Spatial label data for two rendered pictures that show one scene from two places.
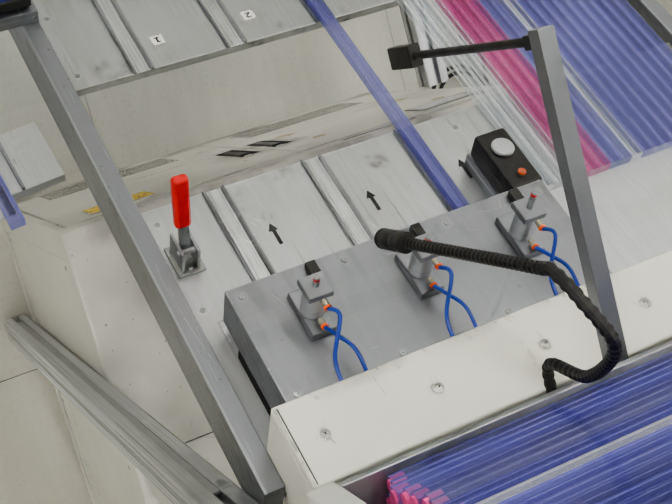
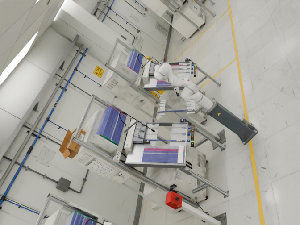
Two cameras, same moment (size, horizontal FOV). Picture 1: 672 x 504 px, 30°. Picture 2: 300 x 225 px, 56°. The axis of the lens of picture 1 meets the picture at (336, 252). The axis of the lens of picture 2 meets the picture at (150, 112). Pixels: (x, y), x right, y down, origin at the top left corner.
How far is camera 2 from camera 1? 363 cm
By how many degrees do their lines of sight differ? 79
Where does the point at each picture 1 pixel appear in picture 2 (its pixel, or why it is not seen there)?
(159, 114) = (212, 174)
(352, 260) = (144, 127)
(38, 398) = not seen: hidden behind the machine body
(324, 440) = (133, 120)
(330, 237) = (150, 132)
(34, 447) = not seen: hidden behind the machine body
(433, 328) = (136, 129)
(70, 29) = (179, 125)
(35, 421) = not seen: hidden behind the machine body
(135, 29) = (176, 128)
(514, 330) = (132, 131)
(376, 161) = (154, 137)
